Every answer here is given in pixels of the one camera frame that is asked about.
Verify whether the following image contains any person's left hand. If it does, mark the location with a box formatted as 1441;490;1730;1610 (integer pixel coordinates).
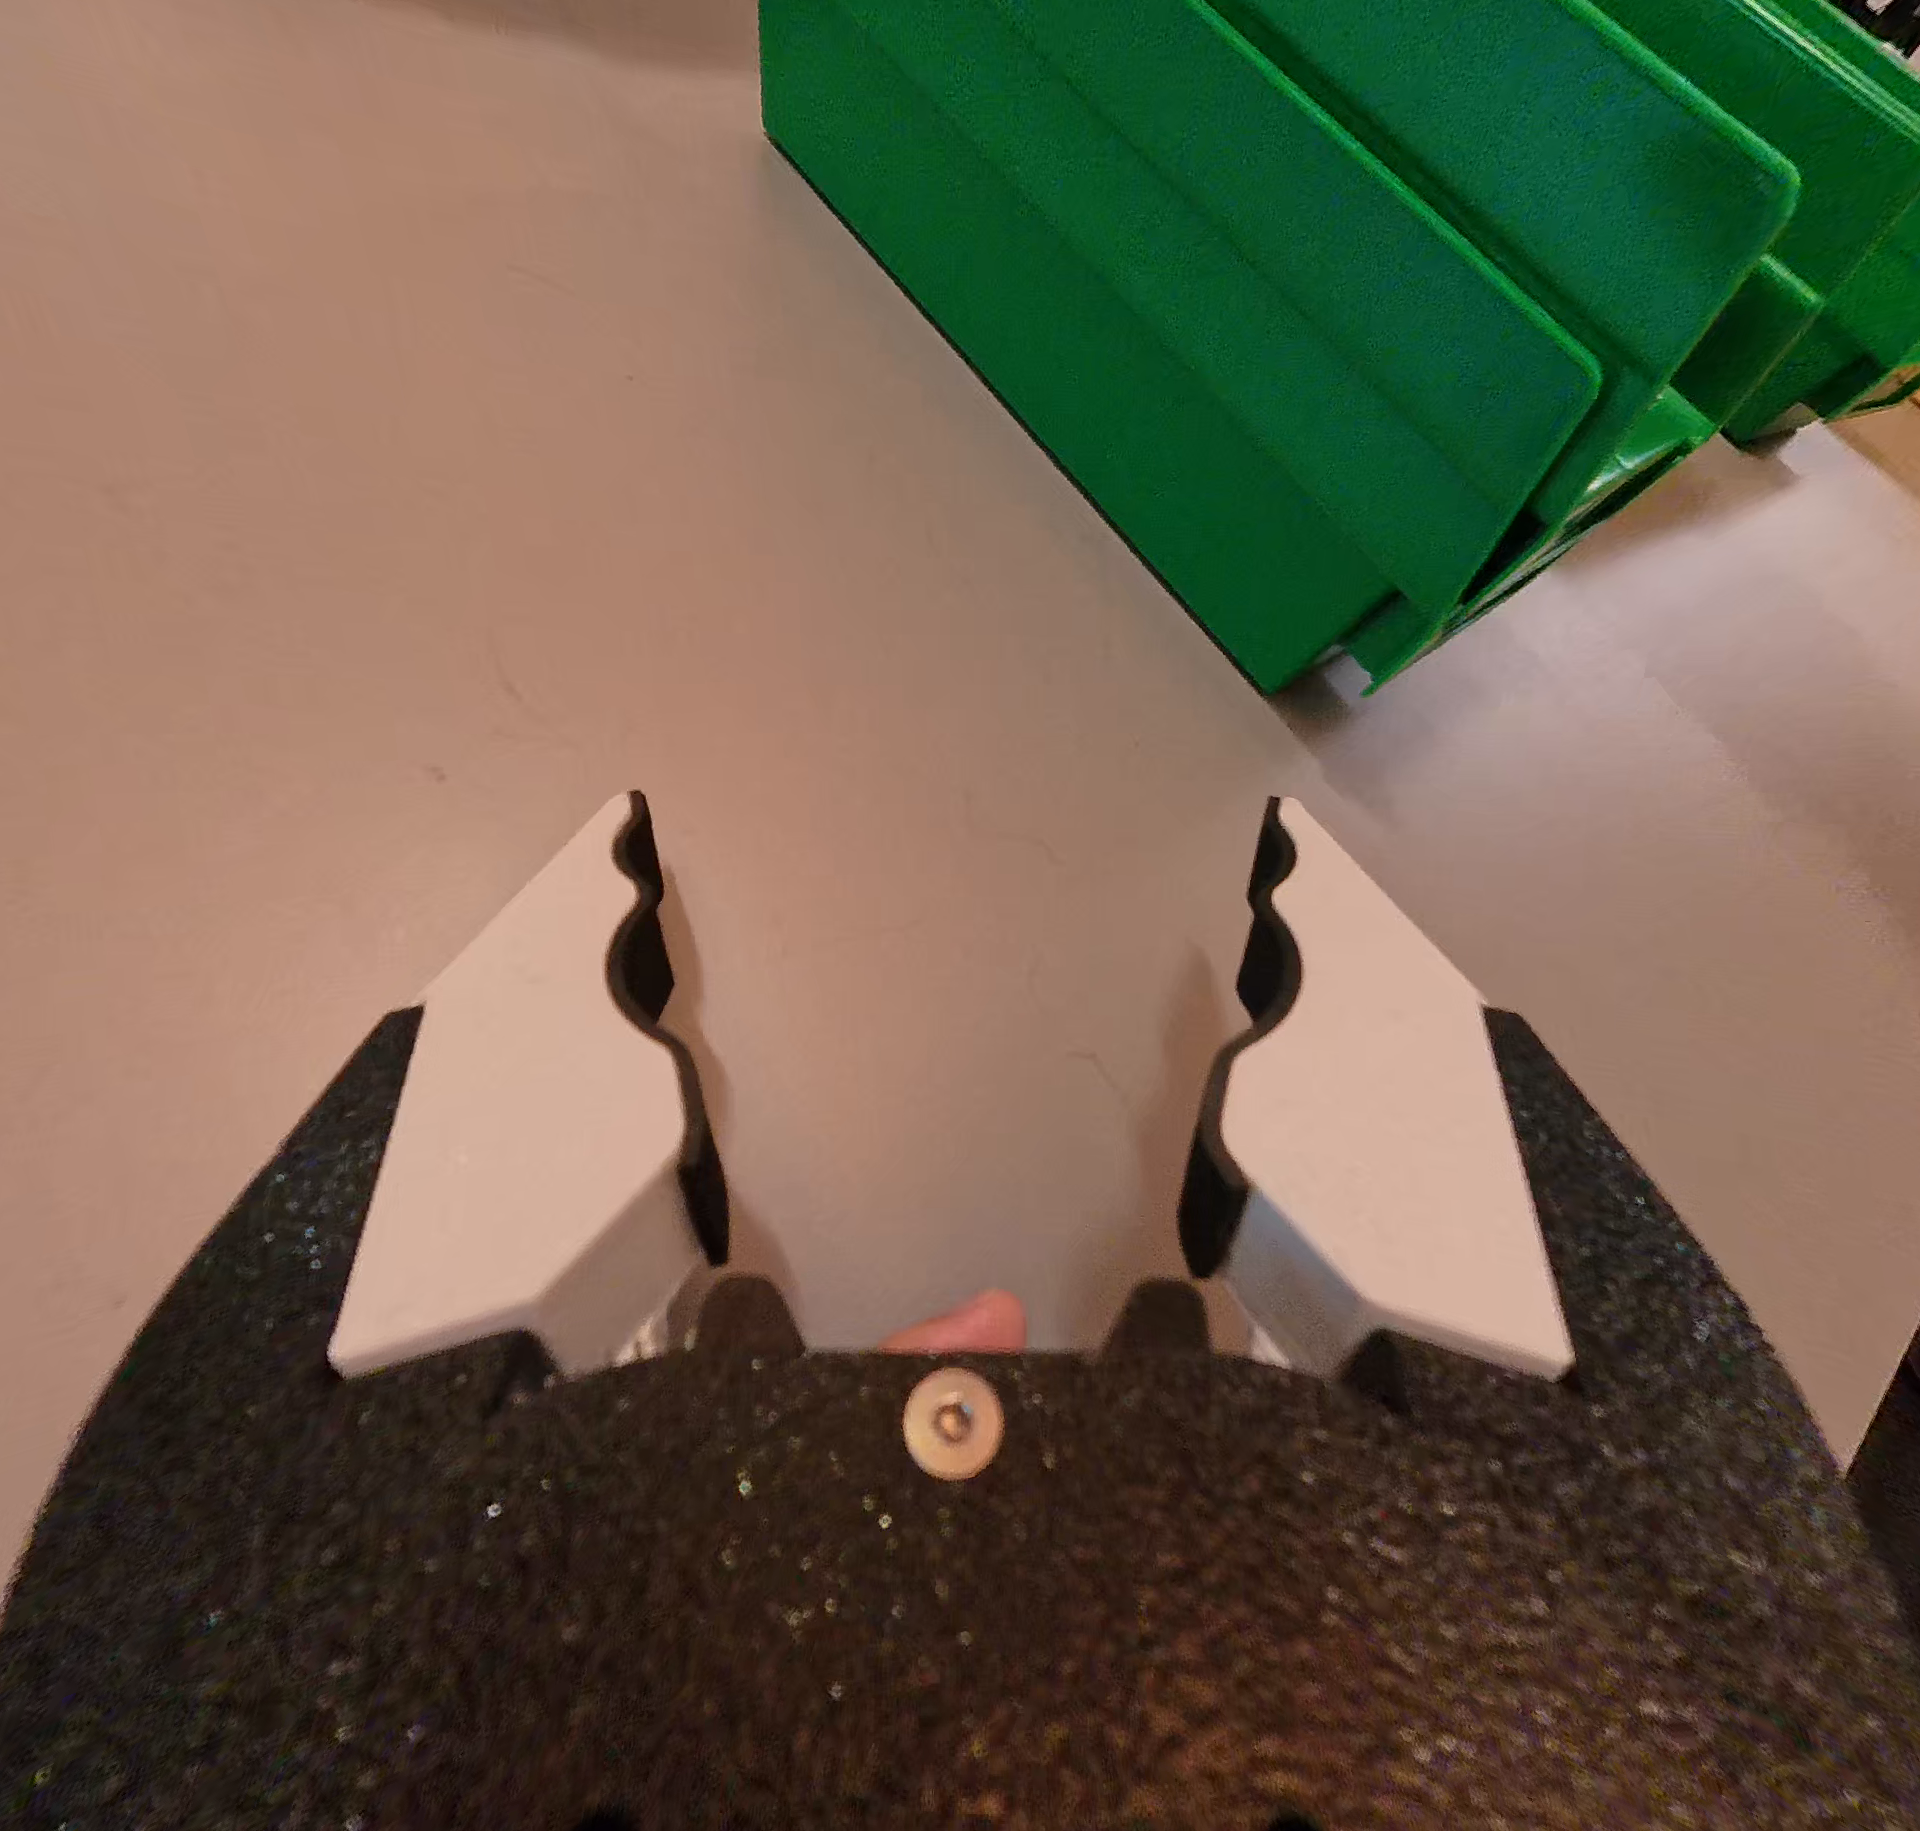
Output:
882;1287;1030;1356

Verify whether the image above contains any green plastic bin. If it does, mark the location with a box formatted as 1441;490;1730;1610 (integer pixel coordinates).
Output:
755;0;1503;698
1483;0;1920;444
1110;0;1831;454
780;0;1720;655

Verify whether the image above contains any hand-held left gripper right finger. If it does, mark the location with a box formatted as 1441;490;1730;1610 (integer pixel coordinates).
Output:
1178;794;1581;1384

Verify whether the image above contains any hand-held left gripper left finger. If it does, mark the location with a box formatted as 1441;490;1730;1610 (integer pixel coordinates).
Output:
324;790;732;1379

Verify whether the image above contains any grey desk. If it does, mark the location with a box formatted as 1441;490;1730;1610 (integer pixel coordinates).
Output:
0;0;1920;1565

